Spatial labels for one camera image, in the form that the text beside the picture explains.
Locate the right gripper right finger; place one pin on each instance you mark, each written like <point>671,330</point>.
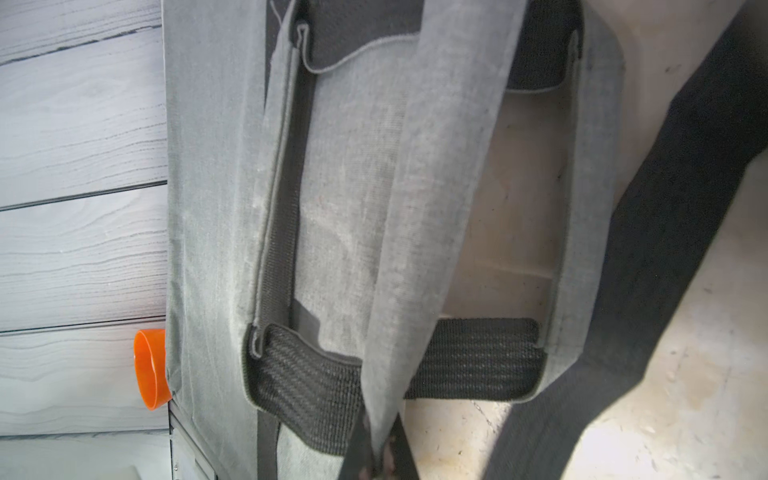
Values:
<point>398,460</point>

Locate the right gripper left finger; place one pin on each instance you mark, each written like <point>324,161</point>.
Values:
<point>358,461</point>

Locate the orange bowl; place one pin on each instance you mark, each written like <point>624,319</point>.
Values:
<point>150,367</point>

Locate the grey zippered laptop bag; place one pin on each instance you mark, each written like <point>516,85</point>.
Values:
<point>324,158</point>

